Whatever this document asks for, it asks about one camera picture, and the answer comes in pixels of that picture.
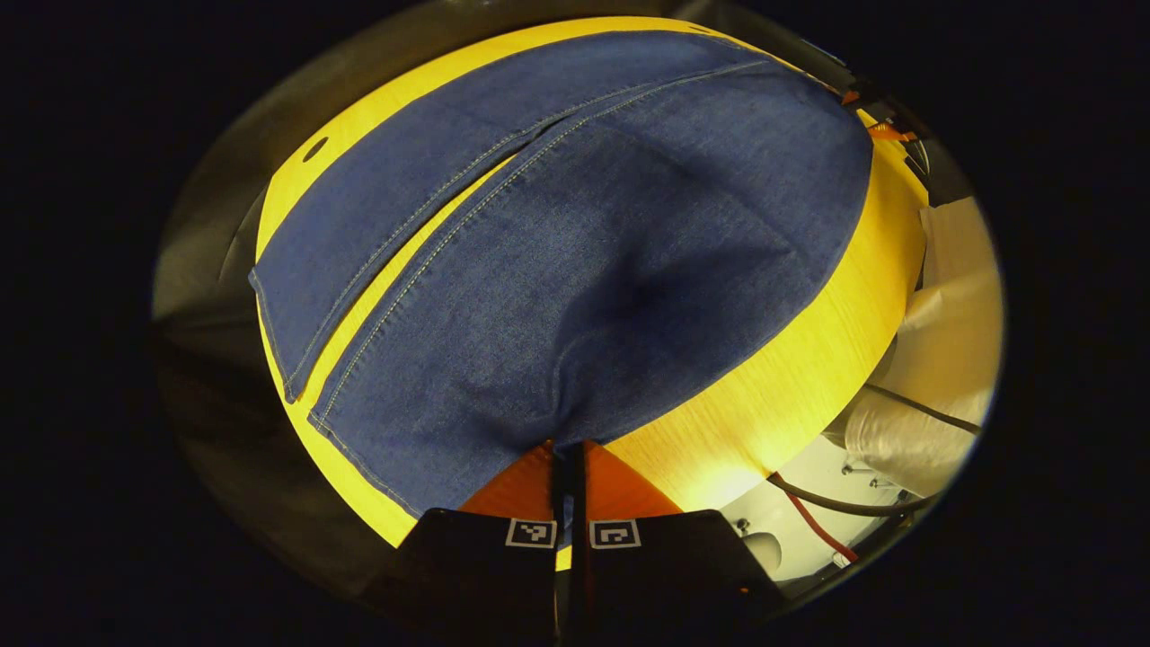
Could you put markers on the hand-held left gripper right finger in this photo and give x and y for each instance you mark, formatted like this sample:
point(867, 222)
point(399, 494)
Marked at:
point(665, 575)

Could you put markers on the person's beige clothing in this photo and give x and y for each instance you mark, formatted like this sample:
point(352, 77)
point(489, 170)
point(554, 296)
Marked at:
point(943, 359)

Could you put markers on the blue jeans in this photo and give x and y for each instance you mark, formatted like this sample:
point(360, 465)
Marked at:
point(584, 270)

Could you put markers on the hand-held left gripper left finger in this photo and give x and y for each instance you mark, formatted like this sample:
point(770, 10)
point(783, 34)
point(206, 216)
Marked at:
point(467, 575)

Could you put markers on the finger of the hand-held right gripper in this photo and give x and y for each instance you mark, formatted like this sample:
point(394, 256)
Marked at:
point(889, 133)

